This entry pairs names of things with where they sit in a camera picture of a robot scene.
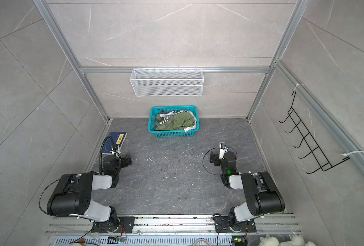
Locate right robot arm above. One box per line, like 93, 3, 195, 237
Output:
210, 150, 285, 226

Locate green tank top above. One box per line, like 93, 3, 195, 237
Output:
154, 111, 197, 132

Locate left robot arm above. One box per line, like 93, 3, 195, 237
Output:
46, 154, 132, 226

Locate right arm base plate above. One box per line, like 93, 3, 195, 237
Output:
212, 214, 257, 233

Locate white plush toy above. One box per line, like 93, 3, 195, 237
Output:
258, 234, 317, 246

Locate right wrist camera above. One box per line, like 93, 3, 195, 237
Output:
219, 142, 228, 159

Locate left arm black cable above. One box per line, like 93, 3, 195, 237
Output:
98, 135, 118, 174

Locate teal plastic basket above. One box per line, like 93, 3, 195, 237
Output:
148, 106, 199, 137

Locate white patterned tank top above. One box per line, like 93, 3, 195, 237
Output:
159, 110, 187, 120

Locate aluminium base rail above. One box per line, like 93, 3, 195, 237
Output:
46, 214, 303, 237

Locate blue book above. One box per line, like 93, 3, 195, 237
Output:
102, 132, 127, 155

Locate black wire hook rack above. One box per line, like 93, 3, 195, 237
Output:
279, 91, 351, 174

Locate white wire mesh shelf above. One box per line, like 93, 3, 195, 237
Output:
130, 68, 205, 97

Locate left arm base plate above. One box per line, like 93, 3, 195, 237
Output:
91, 216, 135, 233

